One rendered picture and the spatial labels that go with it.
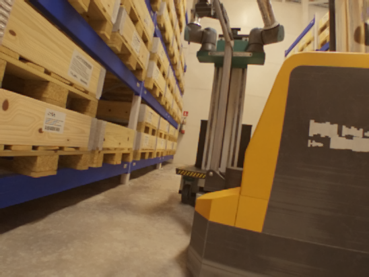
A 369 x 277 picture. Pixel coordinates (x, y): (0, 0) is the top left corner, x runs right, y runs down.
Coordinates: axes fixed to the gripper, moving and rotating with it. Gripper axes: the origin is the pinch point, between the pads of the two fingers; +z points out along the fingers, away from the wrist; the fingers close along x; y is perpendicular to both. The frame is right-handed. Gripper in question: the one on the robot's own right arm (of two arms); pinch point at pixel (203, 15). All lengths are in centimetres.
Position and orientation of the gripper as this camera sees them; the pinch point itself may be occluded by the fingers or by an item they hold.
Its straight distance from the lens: 171.5
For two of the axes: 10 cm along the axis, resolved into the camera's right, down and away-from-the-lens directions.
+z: -0.7, 8.8, -4.6
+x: -9.9, -0.2, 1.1
